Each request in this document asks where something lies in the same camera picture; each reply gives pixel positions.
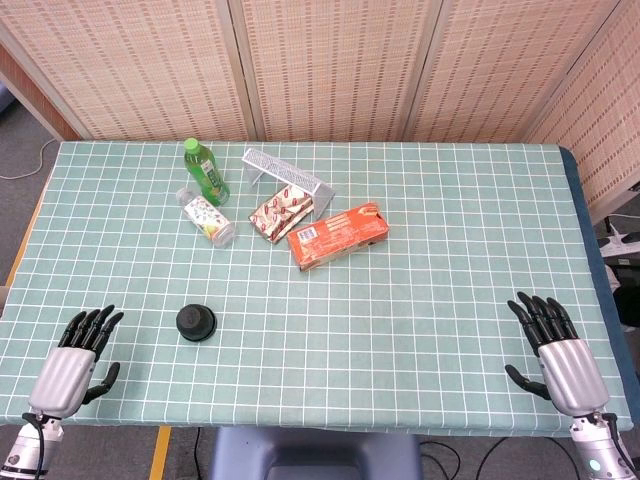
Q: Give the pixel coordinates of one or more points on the green tea bottle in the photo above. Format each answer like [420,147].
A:
[206,172]

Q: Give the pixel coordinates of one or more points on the green checked tablecloth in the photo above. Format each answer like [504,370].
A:
[350,325]

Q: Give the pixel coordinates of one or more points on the bamboo folding screen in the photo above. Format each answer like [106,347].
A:
[320,65]

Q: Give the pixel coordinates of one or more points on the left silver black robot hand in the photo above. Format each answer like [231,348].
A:
[62,372]

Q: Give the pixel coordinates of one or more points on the red white snack bag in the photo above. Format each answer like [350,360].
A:
[277,215]

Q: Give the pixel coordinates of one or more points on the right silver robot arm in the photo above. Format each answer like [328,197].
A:
[600,447]

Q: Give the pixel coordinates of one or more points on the black round object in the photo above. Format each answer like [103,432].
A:
[196,322]

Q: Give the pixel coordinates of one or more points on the orange cardboard box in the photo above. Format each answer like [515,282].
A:
[337,237]

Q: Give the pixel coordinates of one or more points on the yellow floor tape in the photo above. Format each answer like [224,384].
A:
[160,452]

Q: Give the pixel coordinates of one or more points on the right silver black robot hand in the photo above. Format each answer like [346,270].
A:
[575,372]

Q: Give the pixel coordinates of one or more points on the clear bottle with printed label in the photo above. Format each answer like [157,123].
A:
[206,217]

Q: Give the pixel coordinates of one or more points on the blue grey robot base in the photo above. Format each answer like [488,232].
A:
[315,455]

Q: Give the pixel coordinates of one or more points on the silver perforated metal stand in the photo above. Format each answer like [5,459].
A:
[285,175]

